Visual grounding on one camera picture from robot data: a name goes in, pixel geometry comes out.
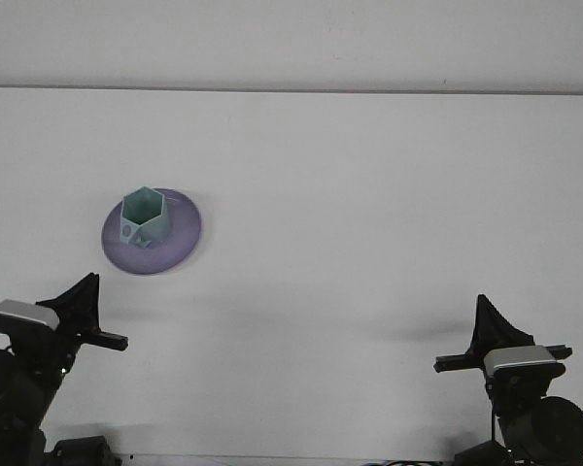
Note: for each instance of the pale purple round plate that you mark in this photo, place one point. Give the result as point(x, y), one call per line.
point(150, 259)

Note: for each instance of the pale blue faceted cup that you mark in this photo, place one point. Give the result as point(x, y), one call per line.
point(148, 218)

